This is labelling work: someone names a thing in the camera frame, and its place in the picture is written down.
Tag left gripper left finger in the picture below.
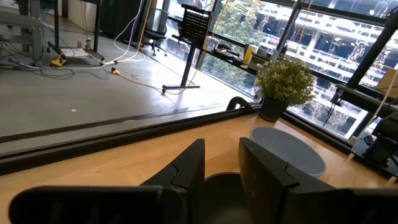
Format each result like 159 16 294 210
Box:
141 138 206 224

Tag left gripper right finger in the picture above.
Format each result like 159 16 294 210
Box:
238 137 336 224

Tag grey-blue bowl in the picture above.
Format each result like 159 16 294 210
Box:
249 126 327 179

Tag potted green plant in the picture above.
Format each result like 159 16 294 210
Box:
255 55 317 123

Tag white container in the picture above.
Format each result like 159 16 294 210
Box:
203 35 220 52

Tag yellow cup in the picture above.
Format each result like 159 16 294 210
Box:
243 44 259 65

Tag black office chair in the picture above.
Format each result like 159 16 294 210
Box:
141 7 170 57

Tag black pegboard standing desk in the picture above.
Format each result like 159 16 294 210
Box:
161 2 215 95

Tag cardboard box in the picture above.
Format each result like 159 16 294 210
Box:
376 67 398 99

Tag white flat box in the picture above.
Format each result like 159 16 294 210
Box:
60 48 90 58

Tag yellow power strip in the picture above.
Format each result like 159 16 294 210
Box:
50 52 67 68

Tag grey desk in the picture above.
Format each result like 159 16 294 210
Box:
0 0 44 63

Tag black frame rail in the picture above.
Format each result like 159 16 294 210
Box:
0 104 262 177
281 109 398 180

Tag black curved bracket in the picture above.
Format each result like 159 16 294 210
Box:
226 96 253 112

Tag yellow floor cable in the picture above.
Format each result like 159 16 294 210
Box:
118 72 165 93

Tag black hanging cable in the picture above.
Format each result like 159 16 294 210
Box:
323 89 345 128

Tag pale hanging cable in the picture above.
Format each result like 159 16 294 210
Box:
166 0 231 96

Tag white floor cable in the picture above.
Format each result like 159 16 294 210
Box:
18 0 147 70

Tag yellow hanging cable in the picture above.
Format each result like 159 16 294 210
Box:
99 0 153 65

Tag orange hanging cable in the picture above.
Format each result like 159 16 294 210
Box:
294 0 313 58

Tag black metal post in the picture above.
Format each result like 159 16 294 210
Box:
346 9 398 90

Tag black floor cables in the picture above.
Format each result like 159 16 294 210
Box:
0 37 109 81

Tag black table frame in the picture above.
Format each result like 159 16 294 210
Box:
40 0 105 62

